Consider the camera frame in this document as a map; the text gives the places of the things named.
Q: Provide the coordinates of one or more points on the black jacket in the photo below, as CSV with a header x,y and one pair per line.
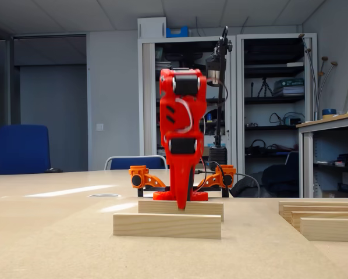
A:
x,y
278,180

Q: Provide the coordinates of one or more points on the black webcam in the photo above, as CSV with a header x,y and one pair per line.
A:
x,y
214,67

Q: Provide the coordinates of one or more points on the paper stack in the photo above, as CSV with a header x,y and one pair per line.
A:
x,y
163,65

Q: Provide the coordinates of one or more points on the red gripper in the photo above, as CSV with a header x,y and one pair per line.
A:
x,y
182,146

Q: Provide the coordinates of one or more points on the stack of books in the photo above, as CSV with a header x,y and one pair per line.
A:
x,y
289,87

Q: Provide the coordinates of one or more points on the blue plastic box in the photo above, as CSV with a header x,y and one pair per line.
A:
x,y
177,32

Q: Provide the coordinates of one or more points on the black flexible tripod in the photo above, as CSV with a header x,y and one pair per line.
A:
x,y
264,84

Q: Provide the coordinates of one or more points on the white box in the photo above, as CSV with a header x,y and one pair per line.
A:
x,y
151,27

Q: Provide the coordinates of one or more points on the blue tape roll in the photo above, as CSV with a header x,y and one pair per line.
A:
x,y
328,112

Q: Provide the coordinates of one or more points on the white electronic device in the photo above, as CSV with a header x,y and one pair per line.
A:
x,y
159,151

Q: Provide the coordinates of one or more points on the grey workbench wooden top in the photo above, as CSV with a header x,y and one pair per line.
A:
x,y
337,123

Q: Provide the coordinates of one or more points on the white wall switch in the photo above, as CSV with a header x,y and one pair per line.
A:
x,y
99,127

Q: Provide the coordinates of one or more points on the orange table clamp mount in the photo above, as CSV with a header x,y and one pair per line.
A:
x,y
156,189

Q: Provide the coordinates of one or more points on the grey metal shelf cabinet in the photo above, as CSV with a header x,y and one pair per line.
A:
x,y
239,151
148,101

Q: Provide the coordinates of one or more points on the large blue office chair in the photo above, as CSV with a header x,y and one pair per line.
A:
x,y
17,151

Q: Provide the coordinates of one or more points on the dark blue office chair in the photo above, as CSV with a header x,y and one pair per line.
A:
x,y
291,158

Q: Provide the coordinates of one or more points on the black camera stand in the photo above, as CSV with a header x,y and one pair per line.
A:
x,y
217,158

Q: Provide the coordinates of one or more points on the blue chair grey frame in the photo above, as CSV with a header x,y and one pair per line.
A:
x,y
136,162

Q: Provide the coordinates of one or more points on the chrome stalk lamp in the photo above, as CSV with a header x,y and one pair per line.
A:
x,y
334,63

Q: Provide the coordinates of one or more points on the black computer mouse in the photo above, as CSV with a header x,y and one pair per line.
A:
x,y
53,170

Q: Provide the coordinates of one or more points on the red robot arm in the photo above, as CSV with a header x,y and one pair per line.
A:
x,y
198,107

